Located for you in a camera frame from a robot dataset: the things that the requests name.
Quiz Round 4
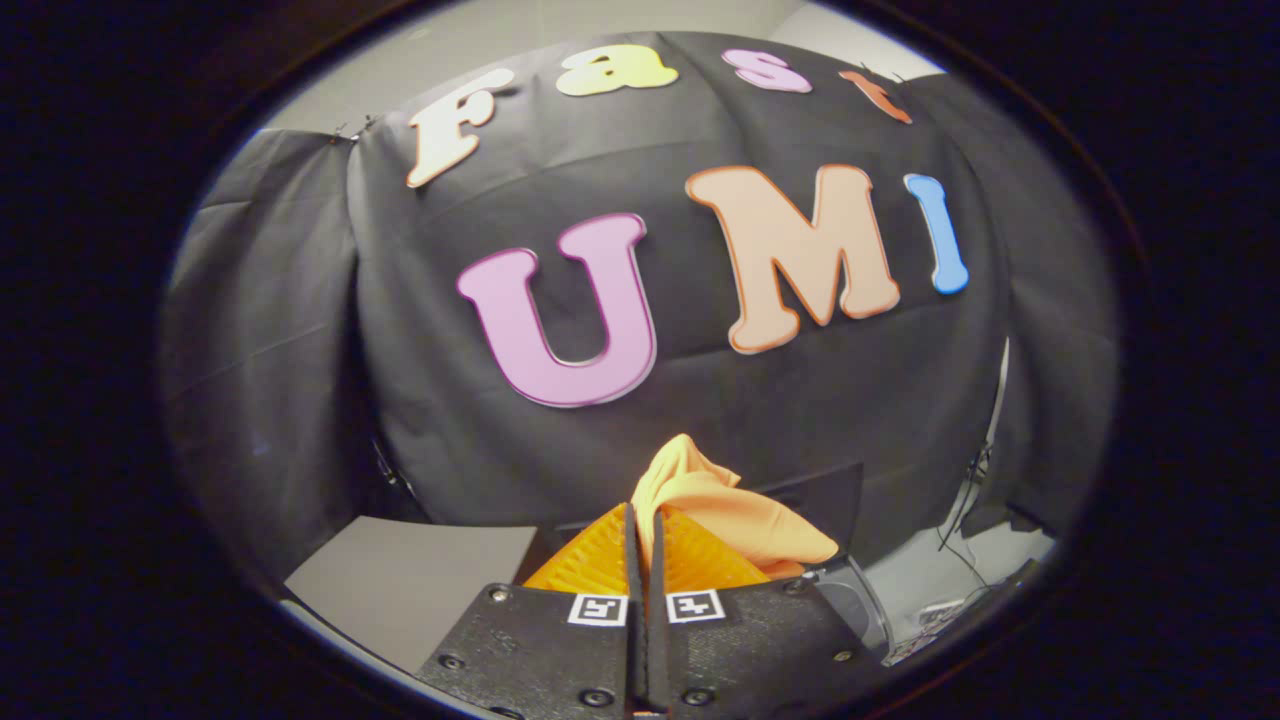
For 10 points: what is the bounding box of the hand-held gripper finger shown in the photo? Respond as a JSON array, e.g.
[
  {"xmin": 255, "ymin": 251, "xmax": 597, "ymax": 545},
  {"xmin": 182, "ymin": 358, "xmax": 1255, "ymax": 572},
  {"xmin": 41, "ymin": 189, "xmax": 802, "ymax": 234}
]
[
  {"xmin": 645, "ymin": 505, "xmax": 901, "ymax": 720},
  {"xmin": 415, "ymin": 503, "xmax": 648, "ymax": 720}
]

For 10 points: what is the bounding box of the grey cabinet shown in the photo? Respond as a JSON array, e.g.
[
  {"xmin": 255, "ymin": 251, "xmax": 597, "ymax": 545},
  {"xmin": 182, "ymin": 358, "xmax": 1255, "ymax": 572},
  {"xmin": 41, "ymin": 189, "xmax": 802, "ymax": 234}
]
[{"xmin": 285, "ymin": 515, "xmax": 561, "ymax": 676}]

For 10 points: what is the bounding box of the black metal backdrop stand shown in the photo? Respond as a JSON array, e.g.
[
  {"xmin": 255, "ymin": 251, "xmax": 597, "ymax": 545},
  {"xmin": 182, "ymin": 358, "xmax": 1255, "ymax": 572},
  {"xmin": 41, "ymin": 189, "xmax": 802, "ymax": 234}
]
[
  {"xmin": 368, "ymin": 435, "xmax": 423, "ymax": 513},
  {"xmin": 938, "ymin": 338, "xmax": 1011, "ymax": 553}
]

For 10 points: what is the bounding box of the orange cloth garment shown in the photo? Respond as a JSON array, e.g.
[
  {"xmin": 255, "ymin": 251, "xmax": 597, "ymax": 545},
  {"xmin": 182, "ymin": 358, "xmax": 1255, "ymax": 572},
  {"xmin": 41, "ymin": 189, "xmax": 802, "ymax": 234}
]
[{"xmin": 632, "ymin": 433, "xmax": 841, "ymax": 581}]

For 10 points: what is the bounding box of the black backdrop cloth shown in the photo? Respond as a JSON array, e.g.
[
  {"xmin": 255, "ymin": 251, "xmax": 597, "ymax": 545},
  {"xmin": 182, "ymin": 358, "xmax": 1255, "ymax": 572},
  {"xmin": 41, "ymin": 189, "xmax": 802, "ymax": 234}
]
[{"xmin": 160, "ymin": 30, "xmax": 1119, "ymax": 591}]

